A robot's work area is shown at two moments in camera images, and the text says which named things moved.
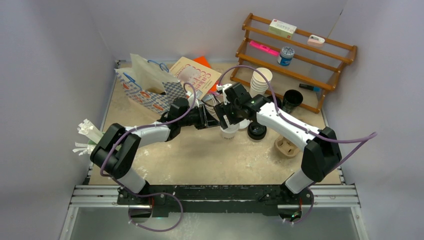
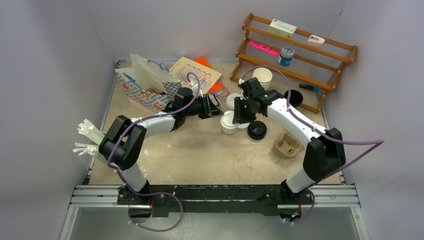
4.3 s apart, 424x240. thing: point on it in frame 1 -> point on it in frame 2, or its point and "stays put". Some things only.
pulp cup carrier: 285,147 stays put
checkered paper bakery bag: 150,83 stays put
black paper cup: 292,99 stays put
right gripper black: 222,110 -> 240,117
